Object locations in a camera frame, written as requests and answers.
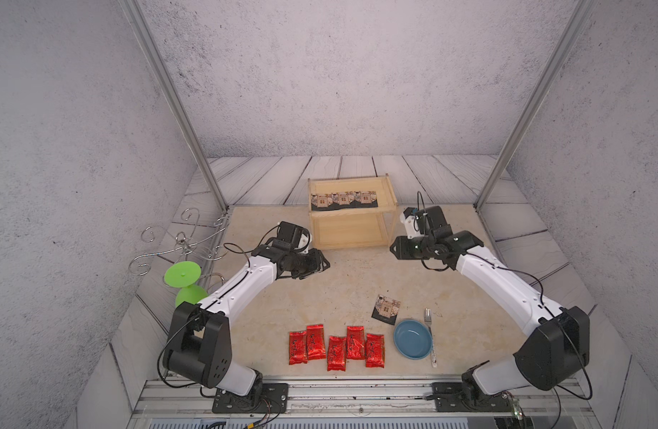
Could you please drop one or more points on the green plastic goblet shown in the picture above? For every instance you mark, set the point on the green plastic goblet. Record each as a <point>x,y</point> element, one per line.
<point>184,277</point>

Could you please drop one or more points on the right aluminium corner post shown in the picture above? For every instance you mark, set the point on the right aluminium corner post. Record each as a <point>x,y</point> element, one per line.
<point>561,52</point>

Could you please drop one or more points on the aluminium corner post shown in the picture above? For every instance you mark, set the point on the aluminium corner post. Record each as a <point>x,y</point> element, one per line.
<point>561,52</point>
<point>156,64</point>

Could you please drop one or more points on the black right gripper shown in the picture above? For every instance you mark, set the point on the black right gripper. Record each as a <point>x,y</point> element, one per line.
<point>400,252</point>

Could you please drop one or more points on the silver wire cup rack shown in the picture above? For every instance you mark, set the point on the silver wire cup rack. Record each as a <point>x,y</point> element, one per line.
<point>199,243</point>

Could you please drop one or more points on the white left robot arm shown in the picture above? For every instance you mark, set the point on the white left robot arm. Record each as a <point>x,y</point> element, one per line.
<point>199,344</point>

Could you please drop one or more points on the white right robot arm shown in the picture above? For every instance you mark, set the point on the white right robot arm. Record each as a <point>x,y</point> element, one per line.
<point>557,341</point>

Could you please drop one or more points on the red tea bag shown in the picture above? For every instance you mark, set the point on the red tea bag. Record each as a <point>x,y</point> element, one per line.
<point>375,352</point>
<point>298,348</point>
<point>337,354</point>
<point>356,343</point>
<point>316,348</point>

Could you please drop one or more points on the light wooden two-tier shelf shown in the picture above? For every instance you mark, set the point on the light wooden two-tier shelf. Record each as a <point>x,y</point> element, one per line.
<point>354,227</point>

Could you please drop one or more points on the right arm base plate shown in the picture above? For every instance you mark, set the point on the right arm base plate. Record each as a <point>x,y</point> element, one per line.
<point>462,397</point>

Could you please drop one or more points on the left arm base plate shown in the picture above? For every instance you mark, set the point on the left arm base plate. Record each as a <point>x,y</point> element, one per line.
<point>263,398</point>

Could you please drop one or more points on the left aluminium corner post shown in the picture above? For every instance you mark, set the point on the left aluminium corner post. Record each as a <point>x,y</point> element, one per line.
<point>156,64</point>

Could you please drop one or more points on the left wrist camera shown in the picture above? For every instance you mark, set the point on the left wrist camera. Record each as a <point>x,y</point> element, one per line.
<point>293,237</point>

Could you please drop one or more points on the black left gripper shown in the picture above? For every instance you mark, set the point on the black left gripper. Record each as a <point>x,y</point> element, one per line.
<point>316,264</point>

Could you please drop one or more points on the brown tea bag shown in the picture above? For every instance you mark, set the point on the brown tea bag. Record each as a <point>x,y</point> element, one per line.
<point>386,310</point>
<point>341,200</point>
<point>365,199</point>
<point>322,202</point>

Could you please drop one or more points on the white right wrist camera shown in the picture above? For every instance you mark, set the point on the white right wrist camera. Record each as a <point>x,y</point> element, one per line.
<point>409,219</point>

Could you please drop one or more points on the blue round plate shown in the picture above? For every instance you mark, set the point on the blue round plate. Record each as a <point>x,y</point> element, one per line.
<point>412,339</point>

